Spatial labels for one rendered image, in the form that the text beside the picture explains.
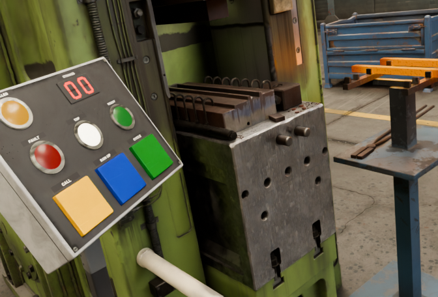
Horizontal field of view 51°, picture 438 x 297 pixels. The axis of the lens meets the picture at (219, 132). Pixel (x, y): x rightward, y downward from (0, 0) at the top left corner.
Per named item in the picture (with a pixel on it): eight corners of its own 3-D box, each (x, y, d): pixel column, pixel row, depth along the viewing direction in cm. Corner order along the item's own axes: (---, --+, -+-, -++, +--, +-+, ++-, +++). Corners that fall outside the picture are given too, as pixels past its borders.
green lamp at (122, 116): (139, 124, 90) (134, 103, 88) (118, 132, 87) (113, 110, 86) (131, 122, 92) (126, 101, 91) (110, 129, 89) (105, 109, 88)
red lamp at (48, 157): (69, 166, 73) (61, 141, 72) (40, 176, 70) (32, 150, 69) (61, 162, 75) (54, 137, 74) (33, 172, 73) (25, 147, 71)
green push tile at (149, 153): (174, 162, 92) (152, 132, 92) (154, 178, 86) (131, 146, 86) (168, 166, 93) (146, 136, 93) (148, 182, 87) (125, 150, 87)
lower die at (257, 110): (277, 114, 134) (273, 86, 131) (226, 137, 122) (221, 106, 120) (191, 102, 166) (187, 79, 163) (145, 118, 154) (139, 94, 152)
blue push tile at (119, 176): (147, 184, 84) (123, 151, 84) (123, 203, 78) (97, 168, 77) (141, 188, 85) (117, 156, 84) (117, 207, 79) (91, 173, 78)
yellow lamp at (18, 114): (36, 122, 73) (29, 96, 71) (6, 132, 70) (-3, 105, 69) (30, 120, 75) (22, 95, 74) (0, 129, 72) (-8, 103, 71)
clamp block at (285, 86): (303, 103, 141) (301, 83, 139) (285, 111, 136) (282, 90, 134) (275, 99, 150) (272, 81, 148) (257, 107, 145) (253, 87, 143)
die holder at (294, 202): (336, 232, 151) (324, 102, 138) (255, 291, 129) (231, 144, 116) (225, 192, 194) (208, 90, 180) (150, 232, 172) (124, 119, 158)
